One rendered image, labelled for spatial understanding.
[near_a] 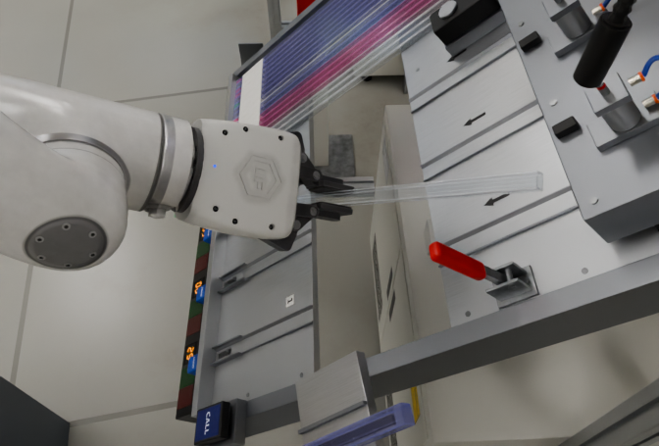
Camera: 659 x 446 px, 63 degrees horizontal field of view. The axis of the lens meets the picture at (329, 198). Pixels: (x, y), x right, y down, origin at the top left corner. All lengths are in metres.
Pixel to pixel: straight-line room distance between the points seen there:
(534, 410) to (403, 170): 0.49
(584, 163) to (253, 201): 0.27
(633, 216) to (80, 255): 0.38
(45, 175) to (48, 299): 1.47
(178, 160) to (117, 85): 1.92
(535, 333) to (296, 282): 0.32
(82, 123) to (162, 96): 1.83
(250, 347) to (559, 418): 0.47
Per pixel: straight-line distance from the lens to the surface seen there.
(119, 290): 1.74
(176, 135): 0.45
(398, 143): 1.14
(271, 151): 0.49
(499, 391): 0.90
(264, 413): 0.67
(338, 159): 1.90
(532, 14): 0.58
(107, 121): 0.43
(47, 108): 0.43
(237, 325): 0.77
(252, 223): 0.47
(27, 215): 0.36
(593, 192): 0.44
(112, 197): 0.37
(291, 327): 0.68
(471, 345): 0.51
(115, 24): 2.69
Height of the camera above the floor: 1.45
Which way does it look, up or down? 53 degrees down
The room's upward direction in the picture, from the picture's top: straight up
